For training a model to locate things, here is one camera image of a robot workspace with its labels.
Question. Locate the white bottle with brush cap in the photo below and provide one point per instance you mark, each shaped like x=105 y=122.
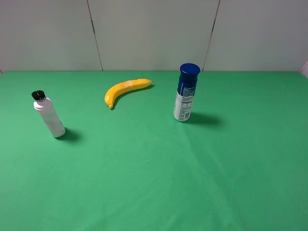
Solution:
x=44 y=106

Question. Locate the yellow banana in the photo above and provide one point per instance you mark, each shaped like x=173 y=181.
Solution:
x=124 y=87

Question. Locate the blue and white spray can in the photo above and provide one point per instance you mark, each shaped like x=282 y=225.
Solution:
x=185 y=91

